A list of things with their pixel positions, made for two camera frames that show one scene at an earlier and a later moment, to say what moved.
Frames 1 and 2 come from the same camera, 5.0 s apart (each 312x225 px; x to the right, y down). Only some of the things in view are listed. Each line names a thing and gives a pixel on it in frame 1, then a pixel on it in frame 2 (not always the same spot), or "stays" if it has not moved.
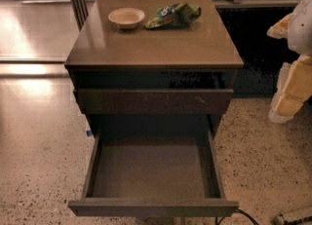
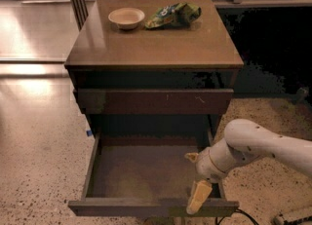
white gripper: x=301 y=34 to x=206 y=166
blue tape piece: x=89 y=132 stays
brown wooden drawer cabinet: x=154 y=66 stays
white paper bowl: x=127 y=18 stays
